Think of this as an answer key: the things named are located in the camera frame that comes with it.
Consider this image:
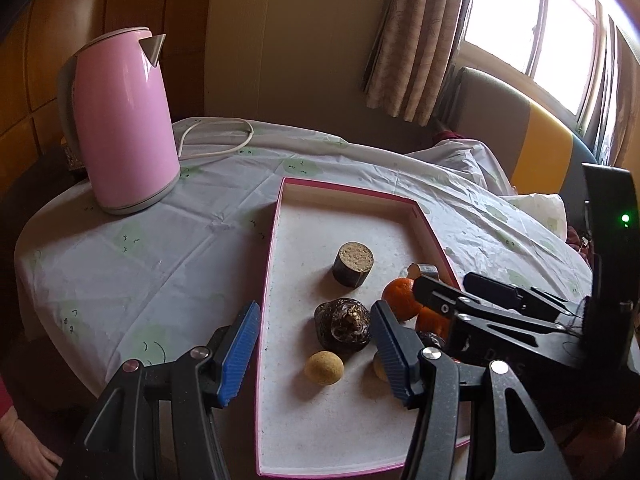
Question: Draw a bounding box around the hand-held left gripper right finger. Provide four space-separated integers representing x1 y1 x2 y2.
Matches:
370 301 574 480

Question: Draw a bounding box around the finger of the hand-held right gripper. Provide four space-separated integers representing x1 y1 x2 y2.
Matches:
414 276 581 352
464 272 572 322

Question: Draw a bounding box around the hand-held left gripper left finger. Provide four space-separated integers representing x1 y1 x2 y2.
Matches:
60 301 262 480

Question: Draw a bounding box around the large orange mandarin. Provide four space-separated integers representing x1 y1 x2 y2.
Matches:
415 305 453 341

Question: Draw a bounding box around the small orange mandarin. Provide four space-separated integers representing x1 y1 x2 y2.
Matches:
381 277 426 322

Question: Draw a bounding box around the dark brown water chestnut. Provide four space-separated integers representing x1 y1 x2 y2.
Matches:
314 297 372 351

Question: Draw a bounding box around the dark sugarcane piece tan top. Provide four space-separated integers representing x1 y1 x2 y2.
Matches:
331 241 376 288

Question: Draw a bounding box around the pink cardboard box tray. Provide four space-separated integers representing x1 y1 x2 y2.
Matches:
255 176 473 478

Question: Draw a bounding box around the dark red cloth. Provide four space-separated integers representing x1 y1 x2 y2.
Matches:
565 225 596 261

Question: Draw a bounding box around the white pillow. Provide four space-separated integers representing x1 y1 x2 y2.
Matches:
502 192 566 233

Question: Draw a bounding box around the white green-patterned tablecloth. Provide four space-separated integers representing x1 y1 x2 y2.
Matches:
14 117 596 411

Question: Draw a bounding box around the white crumpled sheet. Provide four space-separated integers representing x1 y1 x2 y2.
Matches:
405 137 516 196

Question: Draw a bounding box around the grey yellow teal sofa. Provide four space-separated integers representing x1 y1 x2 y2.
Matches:
447 66 640 211

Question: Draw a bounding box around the beige side curtain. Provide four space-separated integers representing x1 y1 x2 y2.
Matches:
595 15 640 171

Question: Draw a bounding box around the pink electric kettle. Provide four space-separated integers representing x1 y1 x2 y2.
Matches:
56 26 182 216

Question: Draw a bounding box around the window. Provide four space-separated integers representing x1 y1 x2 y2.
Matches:
460 0 621 126

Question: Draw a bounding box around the brown patterned box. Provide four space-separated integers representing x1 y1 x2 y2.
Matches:
59 136 88 172

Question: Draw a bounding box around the beige patterned curtain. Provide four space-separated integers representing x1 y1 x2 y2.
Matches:
362 0 478 126

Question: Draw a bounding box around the white kettle cord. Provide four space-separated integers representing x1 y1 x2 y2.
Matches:
177 117 255 161

